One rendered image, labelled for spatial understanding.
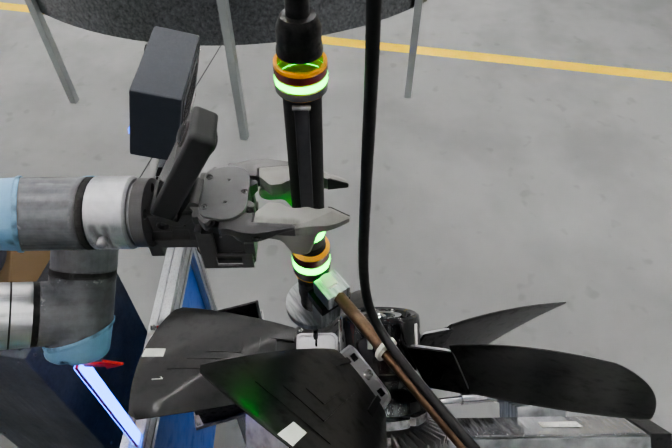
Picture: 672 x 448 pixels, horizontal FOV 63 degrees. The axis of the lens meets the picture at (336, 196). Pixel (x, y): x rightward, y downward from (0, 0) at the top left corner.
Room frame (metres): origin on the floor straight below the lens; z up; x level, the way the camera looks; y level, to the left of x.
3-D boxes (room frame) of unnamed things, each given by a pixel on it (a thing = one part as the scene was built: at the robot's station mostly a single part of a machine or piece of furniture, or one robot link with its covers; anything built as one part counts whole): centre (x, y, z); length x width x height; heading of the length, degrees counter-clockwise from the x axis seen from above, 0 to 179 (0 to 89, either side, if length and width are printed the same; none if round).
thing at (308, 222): (0.34, 0.03, 1.52); 0.09 x 0.03 x 0.06; 81
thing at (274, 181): (0.40, 0.04, 1.52); 0.09 x 0.03 x 0.06; 101
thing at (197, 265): (0.90, 0.40, 0.39); 0.04 x 0.04 x 0.78; 1
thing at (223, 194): (0.37, 0.14, 1.51); 0.12 x 0.08 x 0.09; 91
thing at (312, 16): (0.37, 0.03, 1.54); 0.04 x 0.04 x 0.46
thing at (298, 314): (0.36, 0.02, 1.38); 0.09 x 0.07 x 0.10; 36
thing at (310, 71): (0.37, 0.03, 1.69); 0.04 x 0.04 x 0.03
